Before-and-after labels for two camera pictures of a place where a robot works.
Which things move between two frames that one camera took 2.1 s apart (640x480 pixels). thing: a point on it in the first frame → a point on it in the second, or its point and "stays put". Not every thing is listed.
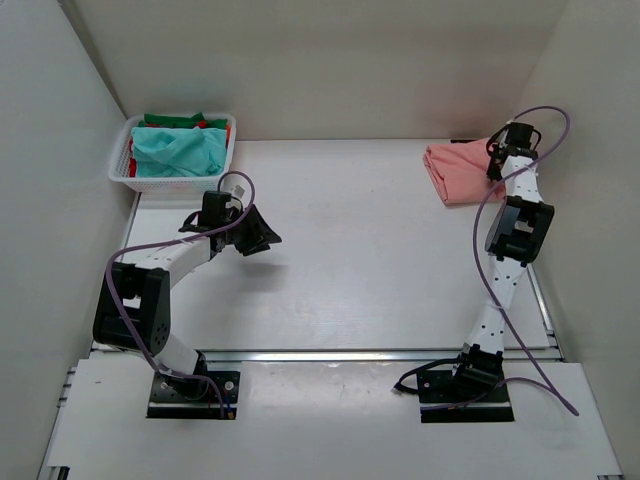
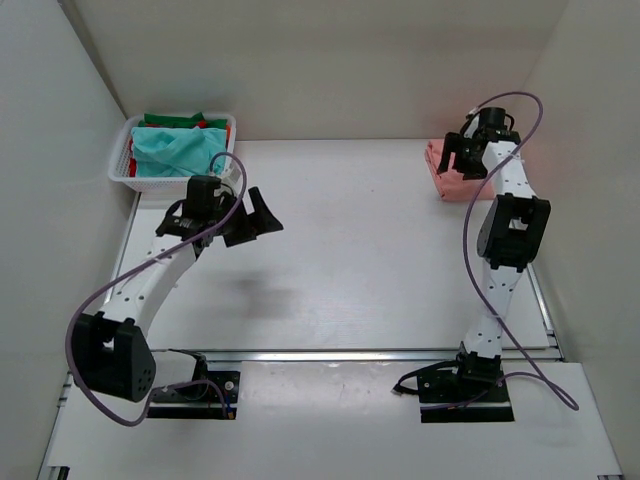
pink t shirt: (458, 171) stays put
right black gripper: (498, 151) → (465, 156)
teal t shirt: (179, 151) stays put
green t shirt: (182, 121) stays put
